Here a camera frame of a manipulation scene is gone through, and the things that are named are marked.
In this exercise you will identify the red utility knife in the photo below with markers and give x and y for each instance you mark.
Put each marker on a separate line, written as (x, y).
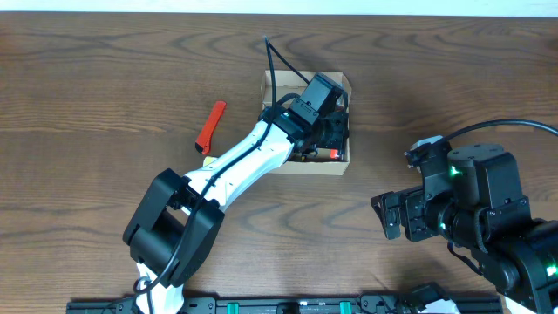
(204, 139)

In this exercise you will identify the black mounting rail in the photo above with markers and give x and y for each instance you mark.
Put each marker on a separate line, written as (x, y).
(363, 304)

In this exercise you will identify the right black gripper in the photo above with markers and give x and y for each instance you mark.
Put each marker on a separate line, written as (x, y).
(393, 215)

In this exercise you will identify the yellow sticky note pad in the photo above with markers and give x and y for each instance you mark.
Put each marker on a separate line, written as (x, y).
(208, 160)

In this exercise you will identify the red black stapler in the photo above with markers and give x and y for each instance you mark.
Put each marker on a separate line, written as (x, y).
(329, 154)

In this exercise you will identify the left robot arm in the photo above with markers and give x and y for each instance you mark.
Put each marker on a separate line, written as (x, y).
(174, 227)

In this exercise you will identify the brown cardboard box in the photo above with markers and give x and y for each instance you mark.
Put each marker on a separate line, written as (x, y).
(289, 82)

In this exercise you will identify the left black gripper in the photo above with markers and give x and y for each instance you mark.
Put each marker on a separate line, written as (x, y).
(333, 132)

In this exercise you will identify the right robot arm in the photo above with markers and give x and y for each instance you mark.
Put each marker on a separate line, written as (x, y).
(472, 196)

